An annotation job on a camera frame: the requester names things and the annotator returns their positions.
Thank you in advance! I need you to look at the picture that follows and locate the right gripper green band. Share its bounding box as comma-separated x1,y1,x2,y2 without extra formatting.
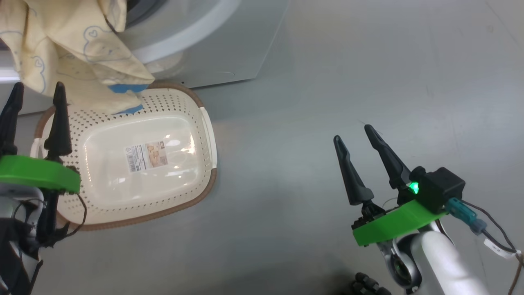
333,125,449,287

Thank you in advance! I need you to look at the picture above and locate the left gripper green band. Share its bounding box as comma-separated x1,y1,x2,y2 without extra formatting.
0,81,86,246

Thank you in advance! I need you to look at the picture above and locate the cream garment with blue trim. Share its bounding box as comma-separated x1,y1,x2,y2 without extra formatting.
0,0,156,115

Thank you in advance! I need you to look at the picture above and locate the white front-load washing machine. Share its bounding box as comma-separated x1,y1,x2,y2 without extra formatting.
0,0,289,115

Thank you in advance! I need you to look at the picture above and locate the barcode label on basket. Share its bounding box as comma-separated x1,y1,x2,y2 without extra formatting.
125,141,169,173

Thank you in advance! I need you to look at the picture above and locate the cream perforated laundry basket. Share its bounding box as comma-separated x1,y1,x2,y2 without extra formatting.
31,82,217,231

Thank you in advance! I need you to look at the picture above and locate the black cable with teal connector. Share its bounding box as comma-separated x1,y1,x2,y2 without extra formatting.
446,197,524,295

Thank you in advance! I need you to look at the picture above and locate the thin black cable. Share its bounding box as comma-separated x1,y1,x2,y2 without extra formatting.
61,191,87,240

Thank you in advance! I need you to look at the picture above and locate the black ribbed cable conduit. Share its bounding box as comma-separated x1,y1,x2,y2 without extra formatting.
352,272,391,295

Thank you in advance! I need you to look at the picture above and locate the white cable tag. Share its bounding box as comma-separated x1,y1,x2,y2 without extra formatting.
484,238,512,259

